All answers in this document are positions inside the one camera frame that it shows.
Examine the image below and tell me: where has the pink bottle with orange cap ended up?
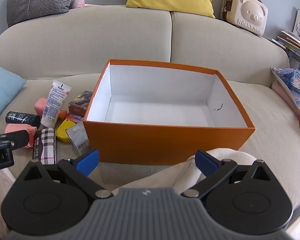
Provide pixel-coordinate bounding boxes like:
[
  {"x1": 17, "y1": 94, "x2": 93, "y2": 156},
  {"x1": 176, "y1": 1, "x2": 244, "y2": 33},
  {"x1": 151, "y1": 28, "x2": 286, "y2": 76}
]
[{"x1": 4, "y1": 124, "x2": 38, "y2": 148}]

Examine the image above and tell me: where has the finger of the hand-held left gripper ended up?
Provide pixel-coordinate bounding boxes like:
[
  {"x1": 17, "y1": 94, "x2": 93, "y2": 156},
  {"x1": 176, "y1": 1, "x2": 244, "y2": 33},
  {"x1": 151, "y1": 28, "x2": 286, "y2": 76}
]
[{"x1": 0, "y1": 129, "x2": 30, "y2": 153}]

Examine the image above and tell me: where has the light blue pillow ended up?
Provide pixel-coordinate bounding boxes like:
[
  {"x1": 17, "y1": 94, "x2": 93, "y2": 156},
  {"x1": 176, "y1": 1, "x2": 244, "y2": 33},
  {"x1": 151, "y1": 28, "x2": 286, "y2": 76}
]
[{"x1": 0, "y1": 62, "x2": 27, "y2": 127}]

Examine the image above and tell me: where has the tan foil packet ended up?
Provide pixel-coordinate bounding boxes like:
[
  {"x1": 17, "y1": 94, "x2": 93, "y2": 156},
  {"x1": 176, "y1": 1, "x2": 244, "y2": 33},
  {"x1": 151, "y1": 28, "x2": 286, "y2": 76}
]
[{"x1": 68, "y1": 90, "x2": 93, "y2": 117}]

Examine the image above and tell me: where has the orange cardboard box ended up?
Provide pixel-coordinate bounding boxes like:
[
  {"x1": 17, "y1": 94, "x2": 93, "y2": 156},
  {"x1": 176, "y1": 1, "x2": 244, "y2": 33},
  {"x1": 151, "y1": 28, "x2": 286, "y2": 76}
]
[{"x1": 83, "y1": 59, "x2": 255, "y2": 165}]

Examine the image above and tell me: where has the black cylindrical bottle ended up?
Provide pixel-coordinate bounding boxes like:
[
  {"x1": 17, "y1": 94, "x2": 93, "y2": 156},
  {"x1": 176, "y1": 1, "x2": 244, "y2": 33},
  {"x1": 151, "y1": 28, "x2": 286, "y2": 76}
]
[{"x1": 5, "y1": 111, "x2": 41, "y2": 128}]

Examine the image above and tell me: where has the stack of colourful books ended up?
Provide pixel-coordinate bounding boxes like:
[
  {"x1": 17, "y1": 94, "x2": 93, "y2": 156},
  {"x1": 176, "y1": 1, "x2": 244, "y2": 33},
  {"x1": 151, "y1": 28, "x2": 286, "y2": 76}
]
[{"x1": 272, "y1": 9, "x2": 300, "y2": 60}]

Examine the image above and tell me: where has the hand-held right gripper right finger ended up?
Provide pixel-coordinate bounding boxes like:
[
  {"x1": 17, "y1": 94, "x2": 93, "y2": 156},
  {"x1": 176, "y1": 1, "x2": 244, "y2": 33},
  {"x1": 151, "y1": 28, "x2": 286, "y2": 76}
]
[{"x1": 180, "y1": 149, "x2": 274, "y2": 198}]

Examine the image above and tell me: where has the white lotion tube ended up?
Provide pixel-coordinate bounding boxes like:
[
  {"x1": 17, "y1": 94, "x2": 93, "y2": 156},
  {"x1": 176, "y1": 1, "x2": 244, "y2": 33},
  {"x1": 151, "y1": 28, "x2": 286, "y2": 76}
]
[{"x1": 41, "y1": 80, "x2": 72, "y2": 129}]

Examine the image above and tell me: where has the anime printed pillow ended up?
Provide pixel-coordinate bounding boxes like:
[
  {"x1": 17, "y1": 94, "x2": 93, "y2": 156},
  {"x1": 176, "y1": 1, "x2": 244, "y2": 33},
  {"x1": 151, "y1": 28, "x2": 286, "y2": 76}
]
[{"x1": 270, "y1": 67, "x2": 300, "y2": 110}]

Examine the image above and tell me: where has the plaid pattern case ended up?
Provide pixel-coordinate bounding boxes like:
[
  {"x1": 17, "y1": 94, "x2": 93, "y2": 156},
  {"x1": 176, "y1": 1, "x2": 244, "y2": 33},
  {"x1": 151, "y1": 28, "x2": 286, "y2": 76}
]
[{"x1": 33, "y1": 127, "x2": 57, "y2": 165}]

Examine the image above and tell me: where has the yellow tape measure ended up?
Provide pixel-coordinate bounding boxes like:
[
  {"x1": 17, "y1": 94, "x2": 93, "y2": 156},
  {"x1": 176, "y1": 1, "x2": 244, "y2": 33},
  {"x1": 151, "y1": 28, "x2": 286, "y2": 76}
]
[{"x1": 56, "y1": 119, "x2": 77, "y2": 143}]

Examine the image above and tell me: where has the pink plush toy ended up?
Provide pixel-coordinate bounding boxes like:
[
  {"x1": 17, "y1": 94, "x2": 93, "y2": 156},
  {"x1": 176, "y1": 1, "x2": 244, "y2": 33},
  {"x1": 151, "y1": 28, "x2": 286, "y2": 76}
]
[{"x1": 69, "y1": 0, "x2": 93, "y2": 10}]

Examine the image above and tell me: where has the white cloth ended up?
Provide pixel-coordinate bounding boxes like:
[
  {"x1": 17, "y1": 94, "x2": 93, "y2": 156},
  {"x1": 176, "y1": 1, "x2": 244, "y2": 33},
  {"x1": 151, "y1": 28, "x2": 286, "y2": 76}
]
[{"x1": 112, "y1": 148, "x2": 258, "y2": 196}]

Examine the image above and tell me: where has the clear plastic packet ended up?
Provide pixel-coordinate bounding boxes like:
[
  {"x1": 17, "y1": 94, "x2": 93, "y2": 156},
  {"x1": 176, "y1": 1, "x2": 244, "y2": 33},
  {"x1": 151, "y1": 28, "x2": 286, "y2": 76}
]
[{"x1": 66, "y1": 122, "x2": 90, "y2": 155}]

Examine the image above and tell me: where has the cream bear mini suitcase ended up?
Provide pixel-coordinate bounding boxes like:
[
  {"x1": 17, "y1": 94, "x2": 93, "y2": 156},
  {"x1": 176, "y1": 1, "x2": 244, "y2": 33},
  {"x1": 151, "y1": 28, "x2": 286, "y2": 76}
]
[{"x1": 220, "y1": 0, "x2": 268, "y2": 36}]

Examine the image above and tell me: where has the black white houndstooth pillow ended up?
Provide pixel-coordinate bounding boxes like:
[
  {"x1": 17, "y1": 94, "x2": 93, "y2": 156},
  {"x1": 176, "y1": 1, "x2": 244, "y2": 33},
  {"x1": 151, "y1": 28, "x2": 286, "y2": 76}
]
[{"x1": 7, "y1": 0, "x2": 77, "y2": 28}]

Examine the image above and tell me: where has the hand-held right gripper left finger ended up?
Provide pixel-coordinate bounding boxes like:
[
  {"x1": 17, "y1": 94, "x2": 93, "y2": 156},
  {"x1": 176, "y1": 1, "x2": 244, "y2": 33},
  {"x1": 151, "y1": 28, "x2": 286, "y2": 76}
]
[{"x1": 22, "y1": 149, "x2": 114, "y2": 199}]

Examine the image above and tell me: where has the red blue floss box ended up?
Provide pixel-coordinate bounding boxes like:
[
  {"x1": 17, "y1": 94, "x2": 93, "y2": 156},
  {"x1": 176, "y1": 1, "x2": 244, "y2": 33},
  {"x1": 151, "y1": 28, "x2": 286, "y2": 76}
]
[{"x1": 66, "y1": 112, "x2": 84, "y2": 124}]

